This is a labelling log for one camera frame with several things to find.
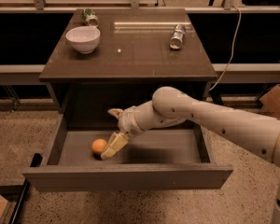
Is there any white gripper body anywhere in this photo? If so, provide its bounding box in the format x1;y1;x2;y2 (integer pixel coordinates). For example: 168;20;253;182
118;106;144;138

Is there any open grey drawer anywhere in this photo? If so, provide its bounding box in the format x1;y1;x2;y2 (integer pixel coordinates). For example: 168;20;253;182
22;115;233;192

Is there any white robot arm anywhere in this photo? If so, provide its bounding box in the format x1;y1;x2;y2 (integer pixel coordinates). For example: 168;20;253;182
101;87;280;224

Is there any white power cable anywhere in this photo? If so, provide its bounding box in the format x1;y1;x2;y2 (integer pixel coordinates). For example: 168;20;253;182
208;6;243;92

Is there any cardboard box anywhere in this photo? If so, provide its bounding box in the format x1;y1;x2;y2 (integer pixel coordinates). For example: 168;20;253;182
260;84;280;119

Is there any black bar on floor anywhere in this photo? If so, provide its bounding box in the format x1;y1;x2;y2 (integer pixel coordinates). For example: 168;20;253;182
8;153;42;224

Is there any orange fruit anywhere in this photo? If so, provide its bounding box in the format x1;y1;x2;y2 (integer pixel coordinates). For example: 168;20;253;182
91;139;107;155

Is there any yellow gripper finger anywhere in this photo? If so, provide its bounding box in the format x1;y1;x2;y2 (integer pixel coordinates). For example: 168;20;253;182
100;133;129;160
108;108;123;119

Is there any silver soda can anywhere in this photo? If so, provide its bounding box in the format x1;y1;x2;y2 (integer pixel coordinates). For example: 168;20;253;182
170;24;186;50

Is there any green soda can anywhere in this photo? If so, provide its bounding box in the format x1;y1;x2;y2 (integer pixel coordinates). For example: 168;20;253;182
82;8;98;27

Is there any white ceramic bowl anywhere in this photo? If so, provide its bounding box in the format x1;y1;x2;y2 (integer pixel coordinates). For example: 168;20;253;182
65;26;101;54

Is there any dark brown cabinet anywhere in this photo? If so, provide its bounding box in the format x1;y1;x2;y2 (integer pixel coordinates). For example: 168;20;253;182
40;8;217;127

